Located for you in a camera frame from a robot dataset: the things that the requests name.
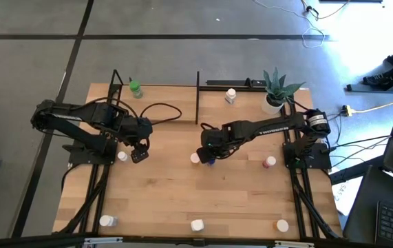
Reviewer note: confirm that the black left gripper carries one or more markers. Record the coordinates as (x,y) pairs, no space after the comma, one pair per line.
(141,127)

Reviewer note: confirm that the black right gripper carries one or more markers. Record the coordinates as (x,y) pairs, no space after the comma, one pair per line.
(215,139)

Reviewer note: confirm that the blue cap Tums bottle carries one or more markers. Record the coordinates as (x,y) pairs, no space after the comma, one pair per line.
(211,162)

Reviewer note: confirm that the green caffeine bottle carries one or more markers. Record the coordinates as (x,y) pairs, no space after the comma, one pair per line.
(135,87)

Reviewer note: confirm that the white melatonin bottle blue band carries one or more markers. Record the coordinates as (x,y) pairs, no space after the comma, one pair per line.
(231,93)
(197,225)

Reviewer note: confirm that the pink medicine bottle white cap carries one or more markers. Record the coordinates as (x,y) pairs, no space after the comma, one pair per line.
(270,160)

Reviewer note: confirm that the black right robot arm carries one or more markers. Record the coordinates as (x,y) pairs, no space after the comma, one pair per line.
(268,127)

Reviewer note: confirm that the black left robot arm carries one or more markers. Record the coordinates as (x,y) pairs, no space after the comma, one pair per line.
(65,118)

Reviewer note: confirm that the green plant in white pot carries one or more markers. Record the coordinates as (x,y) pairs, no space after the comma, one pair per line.
(275,91)

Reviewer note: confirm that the black crossbar with silver brackets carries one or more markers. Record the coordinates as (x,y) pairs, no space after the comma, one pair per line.
(182,242)

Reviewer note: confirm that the white paper sheet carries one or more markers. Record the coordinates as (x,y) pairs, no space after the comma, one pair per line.
(344,199)

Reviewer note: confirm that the black desk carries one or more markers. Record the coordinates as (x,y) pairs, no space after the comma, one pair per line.
(364,206)

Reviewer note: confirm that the person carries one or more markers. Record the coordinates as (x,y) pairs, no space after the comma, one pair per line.
(375,80)

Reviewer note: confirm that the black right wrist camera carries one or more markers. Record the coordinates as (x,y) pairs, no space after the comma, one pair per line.
(203,155)

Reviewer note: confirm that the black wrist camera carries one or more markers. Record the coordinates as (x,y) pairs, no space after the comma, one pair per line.
(139,155)
(203,155)

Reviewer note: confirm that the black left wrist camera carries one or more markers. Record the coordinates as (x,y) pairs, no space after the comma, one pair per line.
(139,155)

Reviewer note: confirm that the wooden shelf black metal frame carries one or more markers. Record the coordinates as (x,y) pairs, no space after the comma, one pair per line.
(161,93)

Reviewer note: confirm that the black metal bar bracket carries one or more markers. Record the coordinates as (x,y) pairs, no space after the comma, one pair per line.
(227,82)

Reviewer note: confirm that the black aluminium rail frame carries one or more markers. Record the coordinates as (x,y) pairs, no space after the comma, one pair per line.
(79,158)
(316,160)

